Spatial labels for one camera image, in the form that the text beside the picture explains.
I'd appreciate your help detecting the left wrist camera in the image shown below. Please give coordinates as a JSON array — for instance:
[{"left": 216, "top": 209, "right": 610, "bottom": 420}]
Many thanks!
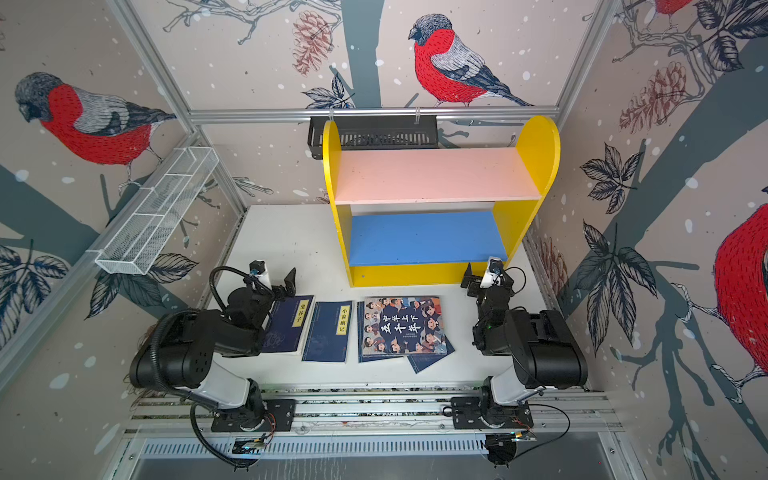
[{"left": 249, "top": 260, "right": 271, "bottom": 286}]

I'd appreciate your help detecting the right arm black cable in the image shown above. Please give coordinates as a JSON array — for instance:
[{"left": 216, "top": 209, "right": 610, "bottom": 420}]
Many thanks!
[{"left": 497, "top": 403, "right": 572, "bottom": 463}]

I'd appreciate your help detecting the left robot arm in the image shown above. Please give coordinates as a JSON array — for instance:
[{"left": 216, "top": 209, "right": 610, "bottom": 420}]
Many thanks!
[{"left": 128, "top": 260, "right": 296, "bottom": 433}]

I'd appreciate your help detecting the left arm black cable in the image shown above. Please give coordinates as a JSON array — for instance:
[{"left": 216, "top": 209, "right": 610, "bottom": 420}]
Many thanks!
[{"left": 190, "top": 404, "right": 265, "bottom": 470}]

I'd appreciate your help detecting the white wire mesh basket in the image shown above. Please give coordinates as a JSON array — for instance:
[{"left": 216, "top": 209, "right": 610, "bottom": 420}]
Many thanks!
[{"left": 95, "top": 146, "right": 219, "bottom": 275}]

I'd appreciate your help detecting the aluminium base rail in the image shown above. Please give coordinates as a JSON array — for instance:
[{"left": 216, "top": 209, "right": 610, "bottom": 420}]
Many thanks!
[{"left": 122, "top": 383, "right": 625, "bottom": 460}]

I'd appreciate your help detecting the black slotted wall basket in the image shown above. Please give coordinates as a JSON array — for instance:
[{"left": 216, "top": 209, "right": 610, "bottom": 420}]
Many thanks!
[{"left": 334, "top": 116, "right": 438, "bottom": 150}]

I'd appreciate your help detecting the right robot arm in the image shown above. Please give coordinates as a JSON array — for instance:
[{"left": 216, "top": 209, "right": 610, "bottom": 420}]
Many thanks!
[{"left": 443, "top": 258, "right": 588, "bottom": 430}]

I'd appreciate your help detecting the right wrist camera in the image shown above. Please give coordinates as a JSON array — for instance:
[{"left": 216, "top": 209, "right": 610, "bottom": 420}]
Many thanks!
[{"left": 481, "top": 257, "right": 505, "bottom": 288}]

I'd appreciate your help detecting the blue book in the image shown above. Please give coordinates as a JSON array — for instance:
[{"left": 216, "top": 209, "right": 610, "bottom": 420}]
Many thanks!
[
  {"left": 407, "top": 335, "right": 455, "bottom": 374},
  {"left": 356, "top": 302, "right": 383, "bottom": 363},
  {"left": 261, "top": 295, "right": 314, "bottom": 355},
  {"left": 301, "top": 301, "right": 354, "bottom": 363}
]

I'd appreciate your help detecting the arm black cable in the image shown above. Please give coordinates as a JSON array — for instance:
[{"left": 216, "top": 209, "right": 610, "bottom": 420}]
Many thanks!
[
  {"left": 497, "top": 403, "right": 572, "bottom": 463},
  {"left": 190, "top": 404, "right": 265, "bottom": 470}
]

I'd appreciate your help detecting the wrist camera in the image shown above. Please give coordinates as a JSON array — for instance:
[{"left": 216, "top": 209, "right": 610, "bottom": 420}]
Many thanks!
[
  {"left": 249, "top": 260, "right": 271, "bottom": 286},
  {"left": 481, "top": 257, "right": 505, "bottom": 288}
]

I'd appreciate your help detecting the yellow pink blue bookshelf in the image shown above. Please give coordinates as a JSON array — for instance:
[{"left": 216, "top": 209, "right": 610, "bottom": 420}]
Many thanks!
[{"left": 322, "top": 116, "right": 561, "bottom": 288}]

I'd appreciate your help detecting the large illustrated box book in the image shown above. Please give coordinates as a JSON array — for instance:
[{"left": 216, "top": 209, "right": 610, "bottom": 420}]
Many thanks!
[{"left": 362, "top": 296, "right": 447, "bottom": 358}]

